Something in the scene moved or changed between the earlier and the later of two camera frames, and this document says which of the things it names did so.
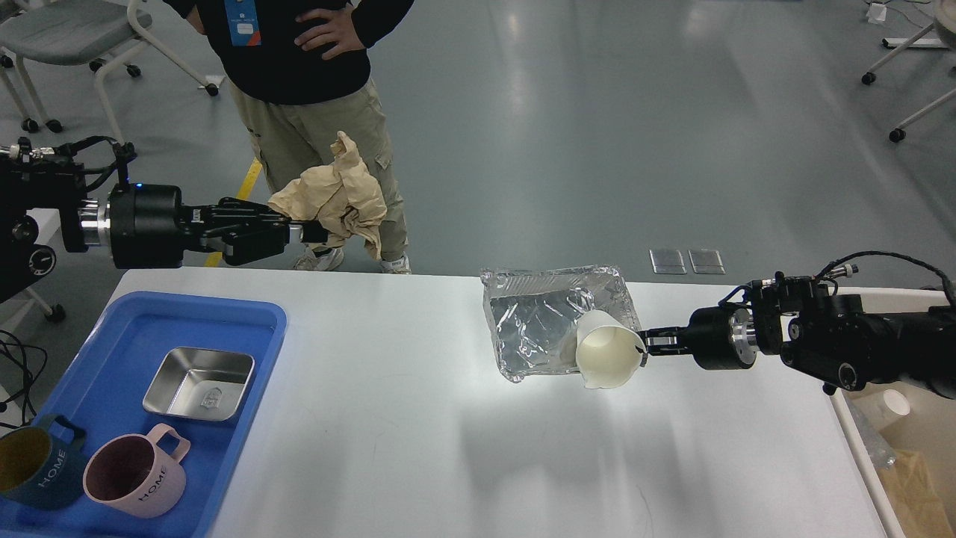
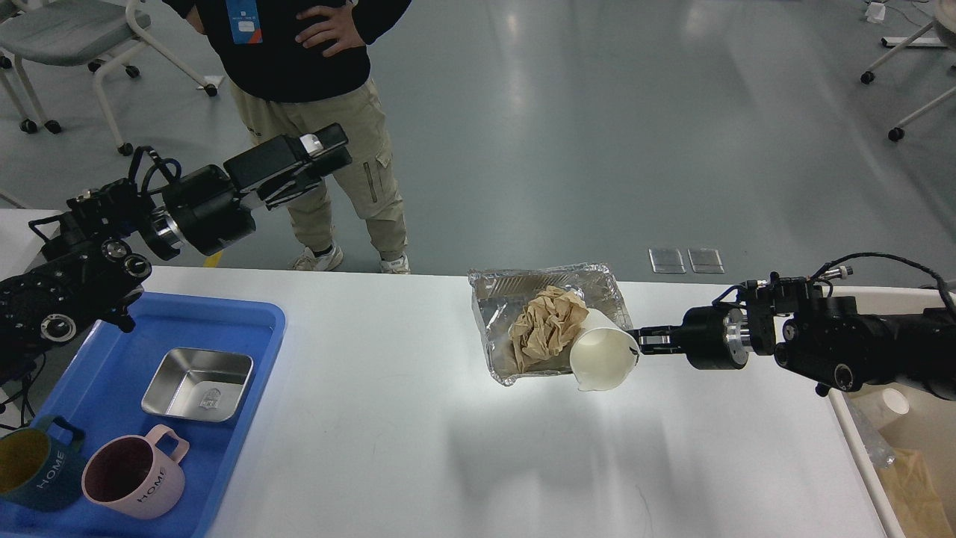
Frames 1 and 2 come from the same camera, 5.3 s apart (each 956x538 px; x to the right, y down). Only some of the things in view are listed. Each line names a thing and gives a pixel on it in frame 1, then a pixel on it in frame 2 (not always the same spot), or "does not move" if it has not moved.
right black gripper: [722, 338] does not move
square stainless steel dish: [199, 384] does not move
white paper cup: [606, 354] does not move
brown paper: [343, 194] -> [547, 324]
